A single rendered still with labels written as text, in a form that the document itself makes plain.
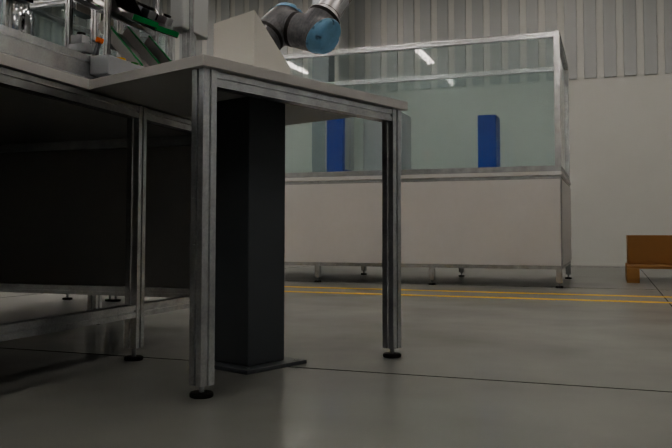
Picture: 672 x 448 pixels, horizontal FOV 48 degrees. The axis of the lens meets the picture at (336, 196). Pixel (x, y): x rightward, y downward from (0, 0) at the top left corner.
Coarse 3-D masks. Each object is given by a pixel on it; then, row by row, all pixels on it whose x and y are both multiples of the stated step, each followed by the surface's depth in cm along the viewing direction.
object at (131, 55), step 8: (112, 32) 283; (128, 32) 296; (112, 40) 283; (120, 40) 281; (128, 40) 296; (136, 40) 294; (120, 48) 281; (128, 48) 279; (136, 48) 294; (144, 48) 292; (128, 56) 278; (136, 56) 277; (144, 56) 292; (152, 56) 290; (144, 64) 288; (152, 64) 289
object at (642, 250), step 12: (636, 240) 692; (648, 240) 688; (660, 240) 685; (636, 252) 691; (648, 252) 688; (660, 252) 685; (636, 264) 681; (648, 264) 681; (660, 264) 681; (636, 276) 648
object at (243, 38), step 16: (240, 16) 235; (256, 16) 230; (224, 32) 240; (240, 32) 234; (256, 32) 230; (224, 48) 240; (240, 48) 234; (256, 48) 230; (272, 48) 234; (256, 64) 229; (272, 64) 234
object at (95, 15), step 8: (40, 0) 373; (48, 0) 371; (56, 0) 370; (64, 0) 369; (96, 16) 362; (96, 24) 362; (96, 32) 362; (168, 40) 424; (168, 48) 424; (168, 56) 424
